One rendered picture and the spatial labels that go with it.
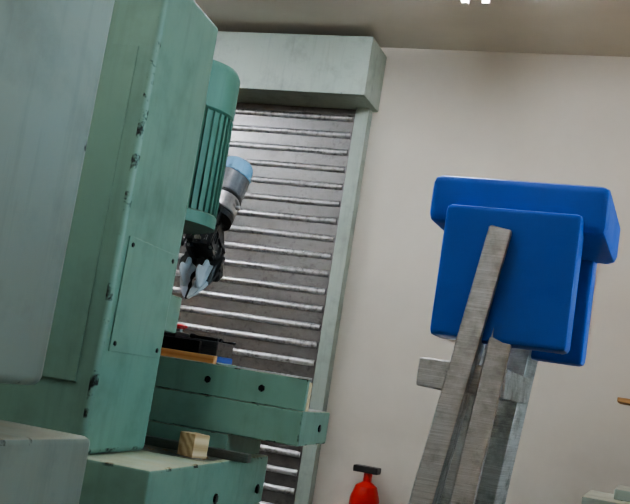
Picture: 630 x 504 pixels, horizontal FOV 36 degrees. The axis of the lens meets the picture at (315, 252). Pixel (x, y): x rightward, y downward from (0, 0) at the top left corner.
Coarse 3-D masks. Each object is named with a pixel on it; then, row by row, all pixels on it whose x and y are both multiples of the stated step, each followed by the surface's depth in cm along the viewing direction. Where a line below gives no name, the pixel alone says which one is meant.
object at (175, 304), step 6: (174, 300) 180; (180, 300) 183; (174, 306) 181; (180, 306) 184; (174, 312) 181; (168, 318) 179; (174, 318) 181; (168, 324) 179; (174, 324) 182; (168, 330) 179; (174, 330) 182
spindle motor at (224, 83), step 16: (224, 64) 180; (224, 80) 180; (208, 96) 177; (224, 96) 180; (208, 112) 177; (224, 112) 180; (208, 128) 178; (224, 128) 181; (208, 144) 178; (224, 144) 182; (208, 160) 178; (224, 160) 183; (208, 176) 178; (192, 192) 175; (208, 192) 178; (192, 208) 175; (208, 208) 179; (192, 224) 176; (208, 224) 178
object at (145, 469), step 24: (96, 456) 138; (120, 456) 143; (144, 456) 149; (168, 456) 154; (264, 456) 185; (96, 480) 133; (120, 480) 133; (144, 480) 132; (168, 480) 138; (192, 480) 148; (216, 480) 159; (240, 480) 171
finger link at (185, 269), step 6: (180, 264) 196; (186, 264) 199; (192, 264) 201; (180, 270) 196; (186, 270) 199; (192, 270) 200; (180, 276) 197; (186, 276) 199; (192, 276) 200; (180, 282) 198; (186, 282) 198; (180, 288) 198; (186, 288) 198; (186, 294) 197
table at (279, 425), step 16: (160, 400) 172; (176, 400) 171; (192, 400) 170; (208, 400) 170; (224, 400) 169; (160, 416) 171; (176, 416) 171; (192, 416) 170; (208, 416) 169; (224, 416) 169; (240, 416) 168; (256, 416) 167; (272, 416) 167; (288, 416) 166; (304, 416) 167; (320, 416) 178; (224, 432) 168; (240, 432) 167; (256, 432) 167; (272, 432) 166; (288, 432) 165; (304, 432) 168; (320, 432) 180
